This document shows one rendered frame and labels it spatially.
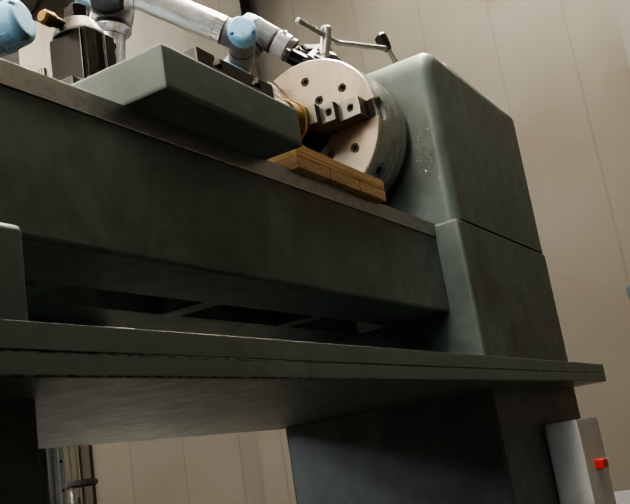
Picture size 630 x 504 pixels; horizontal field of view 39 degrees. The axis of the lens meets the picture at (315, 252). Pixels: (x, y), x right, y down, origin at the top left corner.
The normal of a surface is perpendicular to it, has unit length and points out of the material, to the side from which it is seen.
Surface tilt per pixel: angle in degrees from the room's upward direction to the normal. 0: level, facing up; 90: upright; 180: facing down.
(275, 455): 90
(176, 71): 90
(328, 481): 90
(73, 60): 90
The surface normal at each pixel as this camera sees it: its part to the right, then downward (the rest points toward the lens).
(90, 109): 0.84, -0.25
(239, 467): -0.41, -0.15
